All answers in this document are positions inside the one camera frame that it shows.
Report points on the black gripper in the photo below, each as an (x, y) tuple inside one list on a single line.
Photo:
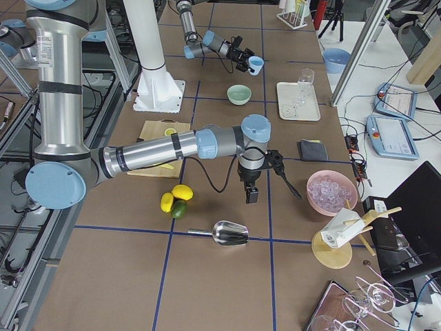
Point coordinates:
[(235, 54), (249, 175)]

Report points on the blue plastic cup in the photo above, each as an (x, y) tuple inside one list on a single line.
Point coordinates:
[(255, 65)]

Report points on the green bowl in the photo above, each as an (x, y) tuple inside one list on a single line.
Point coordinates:
[(239, 94)]

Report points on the metal ice scoop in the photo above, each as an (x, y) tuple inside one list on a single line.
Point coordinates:
[(225, 233)]

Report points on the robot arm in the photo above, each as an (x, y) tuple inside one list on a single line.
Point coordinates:
[(197, 46), (65, 168)]

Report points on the pink bowl with ice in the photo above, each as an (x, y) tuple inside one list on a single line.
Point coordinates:
[(328, 192)]

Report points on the blue bowl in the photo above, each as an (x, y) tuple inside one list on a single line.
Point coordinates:
[(335, 60)]

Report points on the wine glass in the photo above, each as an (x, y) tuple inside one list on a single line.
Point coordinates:
[(305, 82)]

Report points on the yellow lemon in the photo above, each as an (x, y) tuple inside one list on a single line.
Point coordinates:
[(183, 192), (167, 201)]

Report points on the green lime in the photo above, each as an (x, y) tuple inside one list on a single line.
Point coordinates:
[(179, 209)]

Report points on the grey folded cloth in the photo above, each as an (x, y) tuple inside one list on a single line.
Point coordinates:
[(312, 150)]

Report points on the white bear tray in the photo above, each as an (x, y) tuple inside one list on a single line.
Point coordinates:
[(286, 93)]

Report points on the yellow plastic knife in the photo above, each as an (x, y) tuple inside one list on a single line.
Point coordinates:
[(167, 166)]

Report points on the red cylinder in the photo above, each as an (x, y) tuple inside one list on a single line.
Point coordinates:
[(320, 12)]

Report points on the white paper carton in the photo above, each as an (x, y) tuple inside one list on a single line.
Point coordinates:
[(342, 228)]

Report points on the half lemon slice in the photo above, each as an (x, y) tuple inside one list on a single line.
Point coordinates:
[(169, 131)]

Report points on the wooden stand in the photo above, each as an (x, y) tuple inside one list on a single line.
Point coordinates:
[(341, 257)]

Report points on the black tripod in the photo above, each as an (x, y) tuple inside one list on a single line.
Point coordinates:
[(336, 16)]

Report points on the wooden cutting board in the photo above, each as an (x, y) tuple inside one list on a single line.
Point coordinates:
[(155, 129)]

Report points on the far blue teach pendant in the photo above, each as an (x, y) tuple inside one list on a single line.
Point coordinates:
[(395, 101)]

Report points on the blue teach pendant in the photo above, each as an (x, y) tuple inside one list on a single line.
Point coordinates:
[(391, 138), (395, 101)]

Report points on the near blue teach pendant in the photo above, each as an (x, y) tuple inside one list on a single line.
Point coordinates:
[(391, 138)]

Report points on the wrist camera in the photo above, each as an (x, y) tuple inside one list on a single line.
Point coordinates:
[(235, 42), (275, 160)]

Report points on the white wire cup rack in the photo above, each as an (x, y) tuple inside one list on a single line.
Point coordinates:
[(293, 13)]

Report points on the white camera pole base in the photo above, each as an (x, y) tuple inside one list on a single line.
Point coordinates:
[(157, 90)]

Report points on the aluminium frame post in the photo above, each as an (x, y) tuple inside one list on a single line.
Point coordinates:
[(378, 10)]

